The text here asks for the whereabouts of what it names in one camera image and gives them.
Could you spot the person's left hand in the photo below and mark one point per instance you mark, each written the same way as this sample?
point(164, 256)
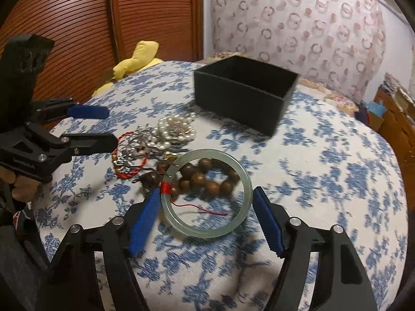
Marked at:
point(22, 186)

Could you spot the pale green jade bangle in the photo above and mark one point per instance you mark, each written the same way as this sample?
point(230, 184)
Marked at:
point(165, 207)

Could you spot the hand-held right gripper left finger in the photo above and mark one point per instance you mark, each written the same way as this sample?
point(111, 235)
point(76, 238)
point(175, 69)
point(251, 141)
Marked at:
point(146, 220)

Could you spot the wooden cabinet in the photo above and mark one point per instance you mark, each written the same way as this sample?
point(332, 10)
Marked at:
point(392, 126)

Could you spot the blue floral bed sheet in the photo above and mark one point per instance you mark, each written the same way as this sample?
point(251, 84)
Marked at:
point(324, 184)

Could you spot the sheer curtain with circle pattern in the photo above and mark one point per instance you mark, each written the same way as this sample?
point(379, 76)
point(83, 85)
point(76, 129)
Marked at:
point(291, 22)

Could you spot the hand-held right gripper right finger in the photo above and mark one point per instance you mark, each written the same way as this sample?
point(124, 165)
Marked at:
point(269, 220)

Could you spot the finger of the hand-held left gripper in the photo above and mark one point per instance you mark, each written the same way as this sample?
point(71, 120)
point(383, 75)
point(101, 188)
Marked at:
point(87, 111)
point(97, 141)

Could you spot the yellow plush toy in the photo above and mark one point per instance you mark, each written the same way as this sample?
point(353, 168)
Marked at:
point(142, 53)

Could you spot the wooden slatted wardrobe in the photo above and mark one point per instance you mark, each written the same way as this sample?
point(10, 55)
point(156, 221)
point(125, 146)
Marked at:
point(81, 22)

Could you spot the black square box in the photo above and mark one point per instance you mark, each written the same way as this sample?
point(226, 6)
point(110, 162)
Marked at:
point(240, 100)

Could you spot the box with blue tissue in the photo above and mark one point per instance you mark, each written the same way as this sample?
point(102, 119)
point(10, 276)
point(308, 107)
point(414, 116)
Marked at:
point(373, 110)

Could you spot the cardboard box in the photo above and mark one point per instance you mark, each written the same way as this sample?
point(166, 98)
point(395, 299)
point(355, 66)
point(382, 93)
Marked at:
point(400, 94)

